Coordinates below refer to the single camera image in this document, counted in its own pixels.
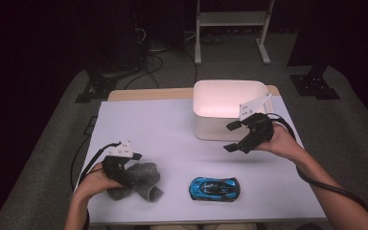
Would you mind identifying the person's left hand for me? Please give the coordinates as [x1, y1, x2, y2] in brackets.
[74, 162, 124, 199]

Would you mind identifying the left hand-held gripper cable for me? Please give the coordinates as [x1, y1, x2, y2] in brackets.
[76, 141, 123, 230]

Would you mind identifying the blue toy car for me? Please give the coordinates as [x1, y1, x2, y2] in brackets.
[188, 176, 242, 203]

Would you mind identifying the hand-held gripper cable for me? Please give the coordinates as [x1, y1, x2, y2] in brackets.
[76, 141, 123, 230]
[265, 112, 368, 215]

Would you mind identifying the black stand base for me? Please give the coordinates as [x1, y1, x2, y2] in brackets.
[75, 71, 119, 104]
[289, 74, 341, 101]

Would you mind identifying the white metal stand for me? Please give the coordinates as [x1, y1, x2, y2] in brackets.
[194, 0, 276, 66]

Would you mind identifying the thin black floor cable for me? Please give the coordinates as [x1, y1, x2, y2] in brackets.
[70, 134, 93, 193]

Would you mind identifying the white table mat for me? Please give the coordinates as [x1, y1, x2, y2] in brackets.
[66, 95, 335, 226]

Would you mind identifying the tangle of black floor cables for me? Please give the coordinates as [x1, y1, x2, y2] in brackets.
[121, 25, 234, 91]

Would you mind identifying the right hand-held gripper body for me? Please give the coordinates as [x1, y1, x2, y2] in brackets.
[238, 93, 275, 155]

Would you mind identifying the person's right hand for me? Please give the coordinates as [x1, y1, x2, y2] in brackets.
[254, 123, 305, 161]

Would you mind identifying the white plastic bin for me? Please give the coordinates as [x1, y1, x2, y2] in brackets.
[192, 79, 274, 143]

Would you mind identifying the right hand-held gripper cable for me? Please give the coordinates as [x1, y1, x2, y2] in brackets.
[265, 112, 368, 215]

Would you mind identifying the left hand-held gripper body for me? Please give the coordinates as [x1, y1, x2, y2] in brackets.
[101, 140, 136, 189]

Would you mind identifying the grey fuzzy sock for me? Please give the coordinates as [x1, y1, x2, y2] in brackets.
[106, 162, 165, 203]

